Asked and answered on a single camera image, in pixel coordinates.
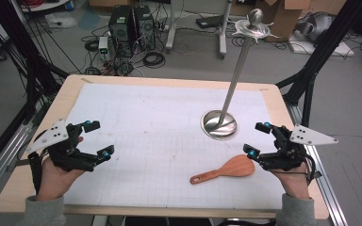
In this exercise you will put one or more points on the open cardboard box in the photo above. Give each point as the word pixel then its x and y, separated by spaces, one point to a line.
pixel 283 15

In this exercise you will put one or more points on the white stand leg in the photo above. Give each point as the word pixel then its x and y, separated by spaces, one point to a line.
pixel 223 34
pixel 171 31

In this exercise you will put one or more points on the person's right hand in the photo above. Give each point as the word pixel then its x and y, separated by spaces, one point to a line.
pixel 290 183

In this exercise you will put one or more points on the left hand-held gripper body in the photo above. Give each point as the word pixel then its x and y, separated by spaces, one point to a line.
pixel 70 155

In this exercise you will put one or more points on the flat black box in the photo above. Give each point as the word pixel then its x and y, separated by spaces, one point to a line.
pixel 210 22

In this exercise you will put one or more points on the black frame struts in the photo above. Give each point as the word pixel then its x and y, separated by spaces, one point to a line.
pixel 28 69
pixel 320 53

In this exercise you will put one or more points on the black computer tower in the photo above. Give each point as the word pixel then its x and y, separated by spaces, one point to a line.
pixel 145 26
pixel 121 29

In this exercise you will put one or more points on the aluminium rail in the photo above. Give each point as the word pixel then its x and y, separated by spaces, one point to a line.
pixel 3 157
pixel 325 188

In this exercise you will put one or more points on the wooden rice paddle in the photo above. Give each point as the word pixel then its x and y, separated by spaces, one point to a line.
pixel 232 168

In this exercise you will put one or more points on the grey vacuum cleaner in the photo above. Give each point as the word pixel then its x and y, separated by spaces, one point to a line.
pixel 317 26

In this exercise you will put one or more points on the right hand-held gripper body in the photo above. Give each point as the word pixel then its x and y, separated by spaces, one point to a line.
pixel 290 150

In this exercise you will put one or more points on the person's left hand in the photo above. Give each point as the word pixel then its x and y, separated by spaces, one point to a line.
pixel 55 182

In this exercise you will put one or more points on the small white green device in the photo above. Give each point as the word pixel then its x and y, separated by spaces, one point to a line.
pixel 103 47

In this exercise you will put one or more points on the silver metal utensil stand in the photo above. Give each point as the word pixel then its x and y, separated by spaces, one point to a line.
pixel 221 124

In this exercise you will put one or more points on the white grid paper mat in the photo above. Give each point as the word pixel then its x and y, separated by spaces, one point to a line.
pixel 157 132

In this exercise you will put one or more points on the white foam board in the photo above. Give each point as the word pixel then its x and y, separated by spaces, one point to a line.
pixel 326 50

